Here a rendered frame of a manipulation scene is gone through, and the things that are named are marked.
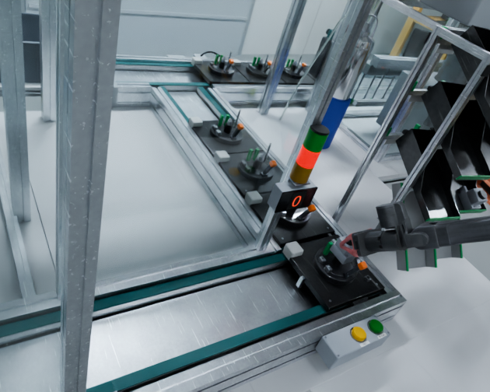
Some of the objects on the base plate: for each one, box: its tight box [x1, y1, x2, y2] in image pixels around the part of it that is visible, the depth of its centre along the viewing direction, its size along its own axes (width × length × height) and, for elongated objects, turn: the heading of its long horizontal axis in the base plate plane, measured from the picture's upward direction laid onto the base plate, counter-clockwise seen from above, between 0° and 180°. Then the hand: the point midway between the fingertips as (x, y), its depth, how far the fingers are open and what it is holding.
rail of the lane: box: [131, 289, 407, 392], centre depth 112 cm, size 6×89×11 cm, turn 101°
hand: (347, 243), depth 127 cm, fingers closed on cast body, 4 cm apart
